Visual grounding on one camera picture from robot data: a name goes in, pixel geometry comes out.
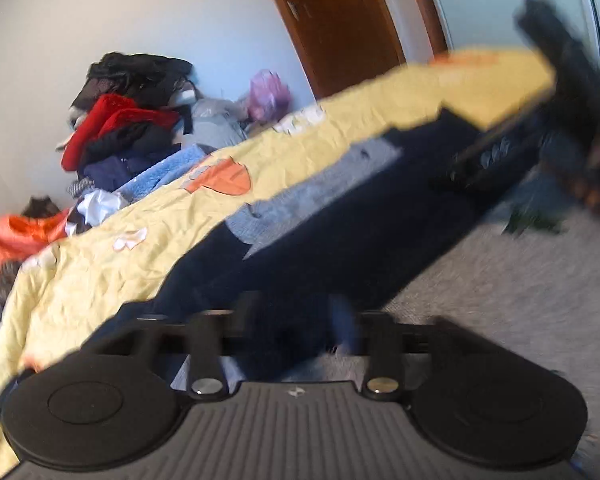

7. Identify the red garment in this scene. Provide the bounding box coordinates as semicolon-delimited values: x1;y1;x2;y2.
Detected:
61;93;182;172

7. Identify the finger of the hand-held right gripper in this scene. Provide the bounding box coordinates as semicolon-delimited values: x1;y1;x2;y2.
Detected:
429;109;557;194

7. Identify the pink plastic bag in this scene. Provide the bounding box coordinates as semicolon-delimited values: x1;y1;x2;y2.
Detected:
246;69;292;122

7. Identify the black garment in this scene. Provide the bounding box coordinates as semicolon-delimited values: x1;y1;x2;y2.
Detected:
71;51;194;112

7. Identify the black jacket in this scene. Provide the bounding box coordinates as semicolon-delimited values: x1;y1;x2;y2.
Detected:
79;121;182;172

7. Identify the brown wooden door frame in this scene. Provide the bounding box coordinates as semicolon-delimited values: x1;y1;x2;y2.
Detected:
399;0;452;63

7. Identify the yellow printed blanket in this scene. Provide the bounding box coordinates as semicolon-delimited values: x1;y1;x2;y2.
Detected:
0;47;558;480

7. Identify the dark navy garment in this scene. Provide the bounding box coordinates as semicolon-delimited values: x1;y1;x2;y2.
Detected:
76;152;157;194

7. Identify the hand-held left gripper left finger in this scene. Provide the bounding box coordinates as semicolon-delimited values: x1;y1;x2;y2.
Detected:
81;294;262;402

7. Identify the brown wooden door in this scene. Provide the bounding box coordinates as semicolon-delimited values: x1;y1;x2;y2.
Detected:
256;0;407;100

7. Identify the dark green thing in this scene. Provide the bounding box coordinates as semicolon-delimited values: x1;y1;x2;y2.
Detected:
501;175;567;237

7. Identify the orange cloth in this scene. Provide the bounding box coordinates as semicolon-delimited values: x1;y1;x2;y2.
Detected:
0;209;74;292

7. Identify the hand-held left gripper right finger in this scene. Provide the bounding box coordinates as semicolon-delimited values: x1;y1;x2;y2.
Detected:
329;299;557;402

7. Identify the navy and grey sweater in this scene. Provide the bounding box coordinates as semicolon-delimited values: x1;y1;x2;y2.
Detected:
150;107;556;386

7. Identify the white crumpled cloth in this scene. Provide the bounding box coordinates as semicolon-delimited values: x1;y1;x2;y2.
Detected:
69;189;129;234

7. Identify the grey garment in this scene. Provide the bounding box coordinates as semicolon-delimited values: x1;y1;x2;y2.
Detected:
186;96;249;154

